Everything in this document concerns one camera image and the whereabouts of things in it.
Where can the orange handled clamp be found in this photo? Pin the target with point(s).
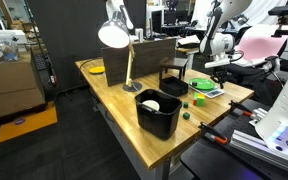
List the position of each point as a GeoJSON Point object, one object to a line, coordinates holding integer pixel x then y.
{"type": "Point", "coordinates": [236, 105]}
{"type": "Point", "coordinates": [213, 133]}

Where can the cardboard storage cabinet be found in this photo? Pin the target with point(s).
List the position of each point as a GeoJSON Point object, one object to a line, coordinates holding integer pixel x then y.
{"type": "Point", "coordinates": [20, 85]}

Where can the black trash bin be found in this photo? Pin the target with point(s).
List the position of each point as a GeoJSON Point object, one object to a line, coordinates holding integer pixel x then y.
{"type": "Point", "coordinates": [162, 123]}

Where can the yellow round disc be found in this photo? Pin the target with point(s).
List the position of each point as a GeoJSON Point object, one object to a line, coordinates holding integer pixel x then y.
{"type": "Point", "coordinates": [97, 70]}

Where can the green plastic plate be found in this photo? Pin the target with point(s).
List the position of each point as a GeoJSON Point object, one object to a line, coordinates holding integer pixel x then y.
{"type": "Point", "coordinates": [202, 83]}

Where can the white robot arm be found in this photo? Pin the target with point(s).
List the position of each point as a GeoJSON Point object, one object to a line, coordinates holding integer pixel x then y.
{"type": "Point", "coordinates": [215, 44]}

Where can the small dark wooden stool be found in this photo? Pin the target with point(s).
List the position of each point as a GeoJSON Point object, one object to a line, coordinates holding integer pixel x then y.
{"type": "Point", "coordinates": [173, 63]}

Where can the green small cube left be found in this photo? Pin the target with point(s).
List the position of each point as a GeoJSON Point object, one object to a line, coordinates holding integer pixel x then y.
{"type": "Point", "coordinates": [186, 115]}

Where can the black open square box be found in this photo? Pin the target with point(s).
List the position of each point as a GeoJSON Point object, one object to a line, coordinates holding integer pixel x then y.
{"type": "Point", "coordinates": [173, 86]}

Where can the white digital kitchen scale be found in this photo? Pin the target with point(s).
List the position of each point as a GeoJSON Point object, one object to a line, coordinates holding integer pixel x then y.
{"type": "Point", "coordinates": [209, 93]}

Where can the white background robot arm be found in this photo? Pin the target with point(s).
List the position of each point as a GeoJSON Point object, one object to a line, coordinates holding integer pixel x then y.
{"type": "Point", "coordinates": [118, 5]}

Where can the green small cube right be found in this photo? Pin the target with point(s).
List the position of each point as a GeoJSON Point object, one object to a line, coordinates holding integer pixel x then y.
{"type": "Point", "coordinates": [185, 104]}

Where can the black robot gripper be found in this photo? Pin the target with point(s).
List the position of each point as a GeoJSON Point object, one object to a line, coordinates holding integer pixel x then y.
{"type": "Point", "coordinates": [220, 75]}

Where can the dark wooden backboard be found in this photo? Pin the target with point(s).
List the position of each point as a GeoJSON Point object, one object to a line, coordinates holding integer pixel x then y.
{"type": "Point", "coordinates": [148, 56]}

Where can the multicolour rubiks cube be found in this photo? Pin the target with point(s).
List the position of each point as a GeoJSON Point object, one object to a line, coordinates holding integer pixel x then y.
{"type": "Point", "coordinates": [198, 99]}

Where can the green small cube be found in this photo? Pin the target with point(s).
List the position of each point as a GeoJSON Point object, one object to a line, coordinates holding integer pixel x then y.
{"type": "Point", "coordinates": [185, 104]}
{"type": "Point", "coordinates": [186, 115]}

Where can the wooden desk lamp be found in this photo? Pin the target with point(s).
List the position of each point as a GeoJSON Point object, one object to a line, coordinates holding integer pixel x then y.
{"type": "Point", "coordinates": [114, 33]}

